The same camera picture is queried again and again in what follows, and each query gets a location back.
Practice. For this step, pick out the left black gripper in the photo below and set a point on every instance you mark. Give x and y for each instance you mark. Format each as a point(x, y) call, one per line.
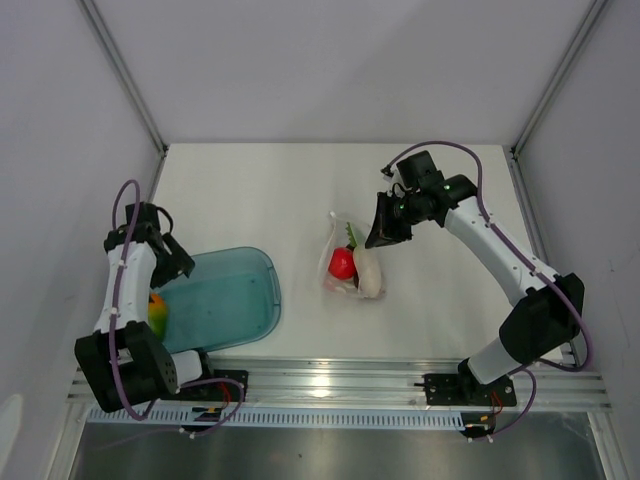
point(176, 257)

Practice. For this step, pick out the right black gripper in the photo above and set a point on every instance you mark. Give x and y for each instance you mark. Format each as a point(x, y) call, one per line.
point(383, 231)

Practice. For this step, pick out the green orange mango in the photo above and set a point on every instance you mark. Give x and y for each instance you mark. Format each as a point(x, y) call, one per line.
point(158, 315)

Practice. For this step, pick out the white radish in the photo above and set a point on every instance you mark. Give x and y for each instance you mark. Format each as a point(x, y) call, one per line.
point(368, 270)

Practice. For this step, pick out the clear zip top bag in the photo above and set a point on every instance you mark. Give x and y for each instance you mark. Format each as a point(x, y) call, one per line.
point(337, 237)

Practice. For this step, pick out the bright red tomato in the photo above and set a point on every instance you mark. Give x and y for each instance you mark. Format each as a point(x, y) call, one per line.
point(341, 265)

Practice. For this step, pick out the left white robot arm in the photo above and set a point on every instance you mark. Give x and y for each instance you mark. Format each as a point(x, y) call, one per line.
point(124, 362)

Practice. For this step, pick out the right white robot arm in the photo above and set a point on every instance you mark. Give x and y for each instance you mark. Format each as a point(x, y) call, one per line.
point(546, 307)

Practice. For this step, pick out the teal plastic tray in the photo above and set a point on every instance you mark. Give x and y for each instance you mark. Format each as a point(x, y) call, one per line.
point(231, 298)

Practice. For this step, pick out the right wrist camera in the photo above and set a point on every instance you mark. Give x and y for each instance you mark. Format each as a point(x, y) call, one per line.
point(419, 172)

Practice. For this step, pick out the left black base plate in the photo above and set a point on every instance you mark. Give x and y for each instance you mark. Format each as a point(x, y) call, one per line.
point(226, 386)

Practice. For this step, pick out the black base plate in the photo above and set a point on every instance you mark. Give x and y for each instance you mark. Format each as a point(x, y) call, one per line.
point(446, 389)
point(226, 386)

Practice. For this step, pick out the right aluminium frame post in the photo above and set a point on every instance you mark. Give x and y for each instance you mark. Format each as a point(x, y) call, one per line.
point(569, 58)

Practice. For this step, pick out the aluminium frame post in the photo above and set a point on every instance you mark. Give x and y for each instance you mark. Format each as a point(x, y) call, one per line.
point(110, 49)
point(569, 58)

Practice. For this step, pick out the white slotted cable duct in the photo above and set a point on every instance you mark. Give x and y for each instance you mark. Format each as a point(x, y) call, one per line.
point(308, 418)

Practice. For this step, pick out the aluminium mounting rail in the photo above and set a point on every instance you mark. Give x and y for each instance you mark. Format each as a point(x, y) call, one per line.
point(390, 384)

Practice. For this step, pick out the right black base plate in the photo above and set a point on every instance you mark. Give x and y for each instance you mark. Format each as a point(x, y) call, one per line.
point(446, 389)

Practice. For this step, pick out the left aluminium frame post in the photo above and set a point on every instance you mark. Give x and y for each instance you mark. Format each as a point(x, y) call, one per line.
point(110, 49)

